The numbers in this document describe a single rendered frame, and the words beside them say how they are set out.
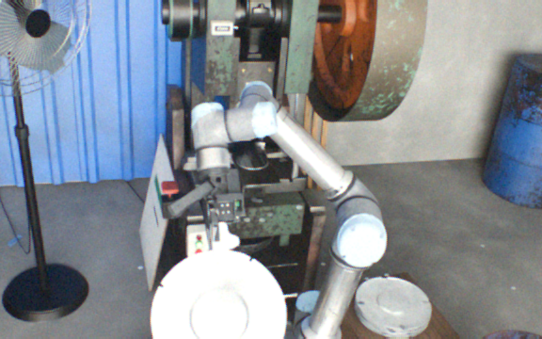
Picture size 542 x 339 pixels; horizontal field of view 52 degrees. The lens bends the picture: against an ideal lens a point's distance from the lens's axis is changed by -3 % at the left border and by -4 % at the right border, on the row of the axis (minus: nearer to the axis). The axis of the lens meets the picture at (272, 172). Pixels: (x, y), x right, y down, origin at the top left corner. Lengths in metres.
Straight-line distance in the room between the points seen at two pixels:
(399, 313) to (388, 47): 0.97
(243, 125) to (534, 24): 3.26
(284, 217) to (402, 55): 0.79
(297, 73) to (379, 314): 0.93
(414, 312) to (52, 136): 2.23
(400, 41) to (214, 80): 0.65
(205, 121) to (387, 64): 0.81
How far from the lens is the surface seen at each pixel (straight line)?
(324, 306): 1.54
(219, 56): 2.01
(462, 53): 4.02
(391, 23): 1.87
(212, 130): 1.27
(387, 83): 1.95
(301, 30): 2.06
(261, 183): 2.07
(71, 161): 3.55
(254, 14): 2.03
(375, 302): 2.22
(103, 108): 3.40
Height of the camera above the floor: 1.82
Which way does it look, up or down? 29 degrees down
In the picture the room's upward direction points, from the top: 6 degrees clockwise
